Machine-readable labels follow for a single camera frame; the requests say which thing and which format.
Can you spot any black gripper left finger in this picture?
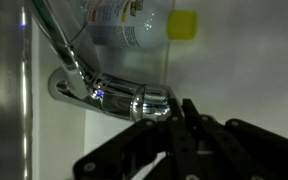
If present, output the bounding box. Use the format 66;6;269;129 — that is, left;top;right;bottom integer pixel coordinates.
72;97;199;180

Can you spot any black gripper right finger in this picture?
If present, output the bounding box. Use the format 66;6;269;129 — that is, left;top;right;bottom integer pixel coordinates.
182;97;288;180

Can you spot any chrome single lever faucet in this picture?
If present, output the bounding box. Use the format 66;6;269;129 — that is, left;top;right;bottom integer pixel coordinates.
30;0;176;123

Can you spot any soap bottle with yellow cap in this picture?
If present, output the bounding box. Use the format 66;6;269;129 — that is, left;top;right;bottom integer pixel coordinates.
79;0;199;51

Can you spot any stainless steel sink edge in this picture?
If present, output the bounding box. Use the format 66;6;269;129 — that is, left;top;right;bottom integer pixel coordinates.
0;0;34;180

